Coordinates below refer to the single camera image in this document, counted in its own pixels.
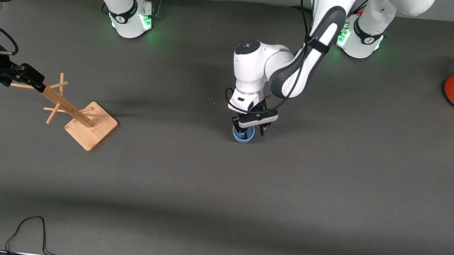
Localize light blue cup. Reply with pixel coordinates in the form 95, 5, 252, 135
231, 123, 256, 145

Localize wooden cup rack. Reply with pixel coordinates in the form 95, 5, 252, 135
3, 67, 124, 154

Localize dark grey table mat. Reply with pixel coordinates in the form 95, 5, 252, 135
0, 0, 454, 255

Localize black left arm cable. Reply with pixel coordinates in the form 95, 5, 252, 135
223, 0, 324, 121

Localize black left arm base cables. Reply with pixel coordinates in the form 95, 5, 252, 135
289, 4, 315, 14

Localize thin black looped cable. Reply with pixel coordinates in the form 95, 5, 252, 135
3, 212, 71, 255

